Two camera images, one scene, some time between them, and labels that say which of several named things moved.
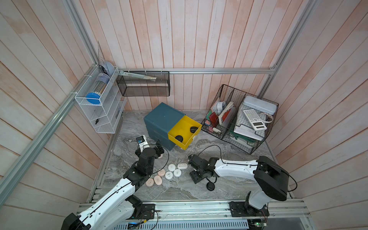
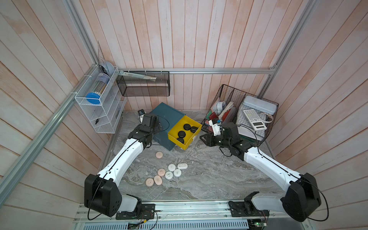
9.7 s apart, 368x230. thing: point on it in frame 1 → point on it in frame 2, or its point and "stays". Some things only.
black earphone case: [193, 129] stays
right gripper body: [197, 176] → [219, 141]
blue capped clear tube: [102, 80] stays
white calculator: [254, 119] stays
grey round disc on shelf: [109, 68] stays
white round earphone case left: [168, 175] stays
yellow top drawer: [183, 128] stays
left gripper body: [157, 153] → [158, 126]
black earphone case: [210, 186] → [187, 127]
